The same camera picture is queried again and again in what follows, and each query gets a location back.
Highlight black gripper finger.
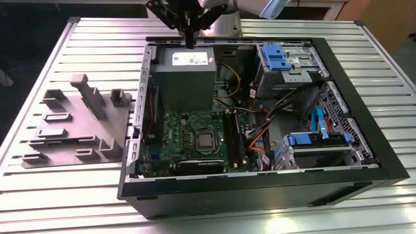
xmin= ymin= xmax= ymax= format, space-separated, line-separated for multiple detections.
xmin=145 ymin=0 xmax=193 ymax=49
xmin=191 ymin=3 xmax=229 ymax=49

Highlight blue drive bay latch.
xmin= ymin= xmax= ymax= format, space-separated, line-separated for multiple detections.
xmin=263 ymin=43 xmax=291 ymax=72

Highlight grey power supply unit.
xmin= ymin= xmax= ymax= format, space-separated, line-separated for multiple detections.
xmin=153 ymin=46 xmax=218 ymax=113

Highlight silver drive cage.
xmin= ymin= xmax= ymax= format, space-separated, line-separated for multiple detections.
xmin=255 ymin=41 xmax=330 ymax=98

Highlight green motherboard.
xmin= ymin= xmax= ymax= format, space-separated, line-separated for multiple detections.
xmin=143 ymin=110 xmax=261 ymax=176

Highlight grey parts rack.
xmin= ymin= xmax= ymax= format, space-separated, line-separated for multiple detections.
xmin=21 ymin=74 xmax=137 ymax=169

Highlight silver CPU in socket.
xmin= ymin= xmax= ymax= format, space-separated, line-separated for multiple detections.
xmin=194 ymin=133 xmax=218 ymax=150

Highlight wooden cabinet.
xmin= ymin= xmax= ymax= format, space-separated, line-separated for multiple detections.
xmin=335 ymin=0 xmax=416 ymax=54

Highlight blue disk carrier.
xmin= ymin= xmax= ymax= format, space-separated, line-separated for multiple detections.
xmin=283 ymin=131 xmax=355 ymax=155

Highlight black graphics card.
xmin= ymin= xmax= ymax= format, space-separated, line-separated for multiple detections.
xmin=170 ymin=157 xmax=226 ymax=176

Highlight black open PC case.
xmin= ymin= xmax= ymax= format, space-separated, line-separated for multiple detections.
xmin=117 ymin=36 xmax=411 ymax=219

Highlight yellow wire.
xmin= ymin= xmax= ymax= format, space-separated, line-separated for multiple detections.
xmin=214 ymin=62 xmax=242 ymax=99

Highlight thin red wire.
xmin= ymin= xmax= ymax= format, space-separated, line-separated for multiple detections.
xmin=147 ymin=78 xmax=157 ymax=137

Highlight black wire bundle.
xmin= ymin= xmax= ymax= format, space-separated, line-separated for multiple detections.
xmin=265 ymin=82 xmax=326 ymax=122

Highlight orange wire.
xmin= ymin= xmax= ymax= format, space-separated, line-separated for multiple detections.
xmin=249 ymin=120 xmax=271 ymax=152

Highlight blue flat data wire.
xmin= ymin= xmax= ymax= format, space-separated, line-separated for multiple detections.
xmin=311 ymin=108 xmax=331 ymax=140

